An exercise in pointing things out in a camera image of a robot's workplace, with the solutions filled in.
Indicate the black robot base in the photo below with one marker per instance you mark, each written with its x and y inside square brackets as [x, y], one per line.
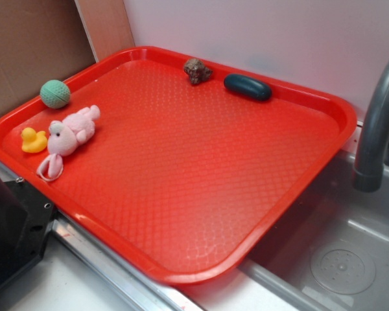
[26, 217]

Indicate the yellow rubber duck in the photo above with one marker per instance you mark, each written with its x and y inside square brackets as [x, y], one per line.
[33, 141]

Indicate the red plastic tray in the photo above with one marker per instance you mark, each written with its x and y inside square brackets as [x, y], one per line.
[180, 180]

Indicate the brown rock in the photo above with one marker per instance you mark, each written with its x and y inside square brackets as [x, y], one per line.
[197, 71]

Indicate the dark teal oval soap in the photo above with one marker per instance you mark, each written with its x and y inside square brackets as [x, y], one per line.
[248, 86]

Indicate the pink plush toy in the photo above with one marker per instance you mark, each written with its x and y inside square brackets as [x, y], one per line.
[65, 137]

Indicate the green textured ball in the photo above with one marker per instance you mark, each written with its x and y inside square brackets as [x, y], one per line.
[55, 94]

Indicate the grey toy sink basin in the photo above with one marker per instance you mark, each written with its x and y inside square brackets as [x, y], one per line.
[329, 251]

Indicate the grey faucet spout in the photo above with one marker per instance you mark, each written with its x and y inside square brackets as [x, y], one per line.
[373, 147]

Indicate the brown cardboard panel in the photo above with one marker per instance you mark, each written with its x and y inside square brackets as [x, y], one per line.
[43, 40]

